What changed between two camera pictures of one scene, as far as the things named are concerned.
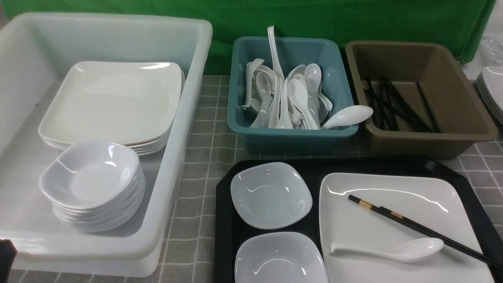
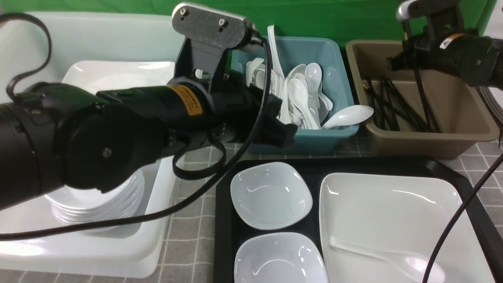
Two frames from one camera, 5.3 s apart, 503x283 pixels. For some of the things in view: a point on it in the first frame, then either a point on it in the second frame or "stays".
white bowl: [279, 257] stays
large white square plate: [380, 228] stays
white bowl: [270, 195] stays
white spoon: [415, 250] → [417, 267]
